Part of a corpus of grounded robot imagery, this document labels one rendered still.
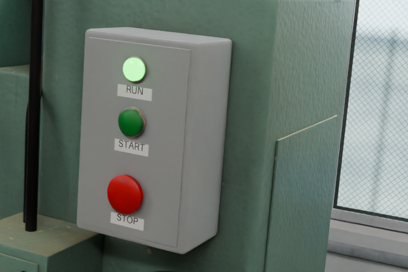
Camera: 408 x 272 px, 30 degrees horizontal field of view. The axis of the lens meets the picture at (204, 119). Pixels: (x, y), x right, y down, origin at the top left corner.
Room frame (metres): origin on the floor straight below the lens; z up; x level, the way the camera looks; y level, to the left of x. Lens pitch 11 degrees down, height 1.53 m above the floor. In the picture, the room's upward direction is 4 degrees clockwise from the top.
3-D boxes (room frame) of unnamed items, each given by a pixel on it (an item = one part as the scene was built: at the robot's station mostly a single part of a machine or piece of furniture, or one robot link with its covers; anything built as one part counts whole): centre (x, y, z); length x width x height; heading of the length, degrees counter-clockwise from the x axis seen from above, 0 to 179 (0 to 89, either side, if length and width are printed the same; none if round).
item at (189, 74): (0.59, 0.04, 1.40); 0.10 x 0.06 x 0.16; 64
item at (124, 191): (0.55, 0.06, 1.36); 0.03 x 0.01 x 0.03; 64
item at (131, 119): (0.56, 0.05, 1.42); 0.02 x 0.01 x 0.02; 64
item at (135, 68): (0.56, 0.05, 1.46); 0.02 x 0.01 x 0.02; 64
